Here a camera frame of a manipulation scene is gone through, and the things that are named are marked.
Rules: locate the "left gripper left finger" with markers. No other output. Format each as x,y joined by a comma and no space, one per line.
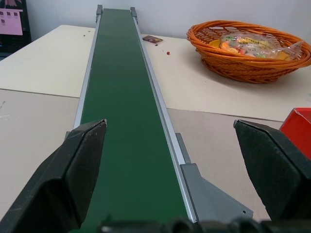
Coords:
48,189

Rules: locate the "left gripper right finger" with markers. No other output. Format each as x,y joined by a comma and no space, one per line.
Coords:
279,174

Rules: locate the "red shoe box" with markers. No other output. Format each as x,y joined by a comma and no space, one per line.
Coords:
298,126

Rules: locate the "green conveyor belt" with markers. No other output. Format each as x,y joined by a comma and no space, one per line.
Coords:
126,97

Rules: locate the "orange wicker basket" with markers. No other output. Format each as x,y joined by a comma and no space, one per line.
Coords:
243,70

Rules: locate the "clear bag of candies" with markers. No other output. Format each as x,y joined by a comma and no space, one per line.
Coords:
252,46

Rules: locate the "laptop with pink screen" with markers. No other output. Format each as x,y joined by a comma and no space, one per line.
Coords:
11,21

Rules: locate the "brown snack wrapper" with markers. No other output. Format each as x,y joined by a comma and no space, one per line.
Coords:
151,39

